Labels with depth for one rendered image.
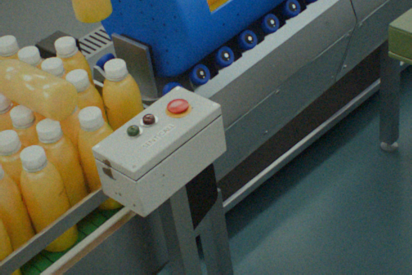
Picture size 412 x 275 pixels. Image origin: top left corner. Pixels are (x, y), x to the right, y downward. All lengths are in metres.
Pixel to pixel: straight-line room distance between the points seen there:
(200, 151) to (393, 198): 1.47
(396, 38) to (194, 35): 0.37
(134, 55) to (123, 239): 0.38
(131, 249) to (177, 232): 0.11
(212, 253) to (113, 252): 0.56
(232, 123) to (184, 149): 0.45
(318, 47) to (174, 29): 0.47
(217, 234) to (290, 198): 0.83
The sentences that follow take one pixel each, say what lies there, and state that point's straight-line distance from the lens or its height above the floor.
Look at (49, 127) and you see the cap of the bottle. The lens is 1.40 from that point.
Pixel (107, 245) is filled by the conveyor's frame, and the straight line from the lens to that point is 1.47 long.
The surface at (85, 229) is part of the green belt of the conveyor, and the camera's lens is 1.48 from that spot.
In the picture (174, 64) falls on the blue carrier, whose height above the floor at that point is 1.01.
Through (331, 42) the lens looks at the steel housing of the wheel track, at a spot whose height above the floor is 0.83.
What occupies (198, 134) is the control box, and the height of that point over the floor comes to 1.08.
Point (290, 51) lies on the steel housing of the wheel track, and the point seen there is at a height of 0.88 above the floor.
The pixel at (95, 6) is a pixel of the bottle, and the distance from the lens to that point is 1.51.
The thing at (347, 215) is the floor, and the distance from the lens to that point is 2.71.
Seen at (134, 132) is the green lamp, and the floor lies 1.11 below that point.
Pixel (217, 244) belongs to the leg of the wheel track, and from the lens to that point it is 1.99.
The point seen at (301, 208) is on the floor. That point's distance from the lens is 2.73.
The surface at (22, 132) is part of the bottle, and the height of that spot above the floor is 1.07.
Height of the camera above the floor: 1.91
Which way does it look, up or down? 38 degrees down
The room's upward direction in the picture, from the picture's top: 9 degrees counter-clockwise
